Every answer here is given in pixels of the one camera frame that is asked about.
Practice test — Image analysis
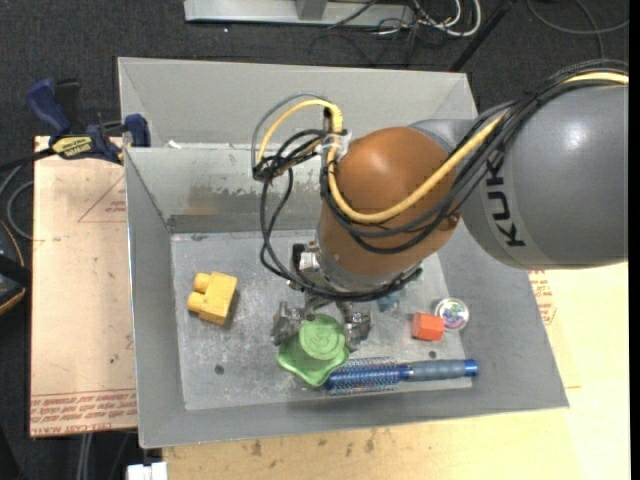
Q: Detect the grey metal bin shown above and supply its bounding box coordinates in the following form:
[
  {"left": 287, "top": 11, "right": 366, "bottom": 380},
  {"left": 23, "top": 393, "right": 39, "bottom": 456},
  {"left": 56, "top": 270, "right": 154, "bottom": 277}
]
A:
[{"left": 117, "top": 56, "right": 570, "bottom": 450}]

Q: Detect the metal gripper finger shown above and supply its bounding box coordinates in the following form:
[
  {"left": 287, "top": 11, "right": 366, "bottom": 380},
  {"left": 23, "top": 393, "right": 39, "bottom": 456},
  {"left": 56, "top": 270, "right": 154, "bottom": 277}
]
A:
[
  {"left": 342, "top": 309, "right": 375, "bottom": 353},
  {"left": 270, "top": 301, "right": 307, "bottom": 348}
]

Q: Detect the blue hairbrush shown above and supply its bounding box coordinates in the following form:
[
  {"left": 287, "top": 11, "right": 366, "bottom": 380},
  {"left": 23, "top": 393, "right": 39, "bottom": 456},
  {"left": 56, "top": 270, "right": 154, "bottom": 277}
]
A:
[{"left": 323, "top": 357, "right": 480, "bottom": 396}]

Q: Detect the yellow toy building block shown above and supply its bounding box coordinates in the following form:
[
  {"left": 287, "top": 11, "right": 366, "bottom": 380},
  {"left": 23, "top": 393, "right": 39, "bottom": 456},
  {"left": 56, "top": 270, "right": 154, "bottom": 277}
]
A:
[{"left": 186, "top": 271, "right": 240, "bottom": 327}]

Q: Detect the brown cardboard board, red print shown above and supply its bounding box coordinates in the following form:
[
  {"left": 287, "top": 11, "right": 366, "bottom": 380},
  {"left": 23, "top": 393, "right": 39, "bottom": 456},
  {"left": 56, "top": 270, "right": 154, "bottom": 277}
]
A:
[{"left": 29, "top": 135, "right": 582, "bottom": 439}]

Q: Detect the orange-red small block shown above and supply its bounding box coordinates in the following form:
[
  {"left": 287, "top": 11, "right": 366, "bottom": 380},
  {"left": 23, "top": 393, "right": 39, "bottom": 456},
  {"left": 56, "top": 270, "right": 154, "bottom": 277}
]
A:
[{"left": 410, "top": 311, "right": 447, "bottom": 343}]

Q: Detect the small blue-grey object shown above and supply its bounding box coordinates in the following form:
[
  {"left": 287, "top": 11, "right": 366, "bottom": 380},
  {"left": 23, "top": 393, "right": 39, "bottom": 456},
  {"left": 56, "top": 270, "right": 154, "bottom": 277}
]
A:
[{"left": 376, "top": 290, "right": 404, "bottom": 314}]

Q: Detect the clear round glass ball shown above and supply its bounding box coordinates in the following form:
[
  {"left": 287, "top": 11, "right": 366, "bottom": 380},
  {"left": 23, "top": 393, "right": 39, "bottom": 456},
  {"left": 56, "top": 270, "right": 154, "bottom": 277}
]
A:
[{"left": 433, "top": 296, "right": 472, "bottom": 334}]

